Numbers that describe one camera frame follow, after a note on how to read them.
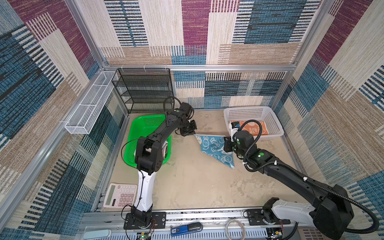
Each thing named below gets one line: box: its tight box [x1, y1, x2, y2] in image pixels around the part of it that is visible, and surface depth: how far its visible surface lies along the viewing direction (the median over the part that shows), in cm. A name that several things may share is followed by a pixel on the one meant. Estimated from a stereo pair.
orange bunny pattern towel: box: [239, 121, 269, 136], surface depth 107 cm
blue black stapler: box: [170, 221, 204, 237], surface depth 70 cm
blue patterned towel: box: [193, 134, 235, 169], surface depth 93 cm
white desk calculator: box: [103, 183, 138, 208], surface depth 80 cm
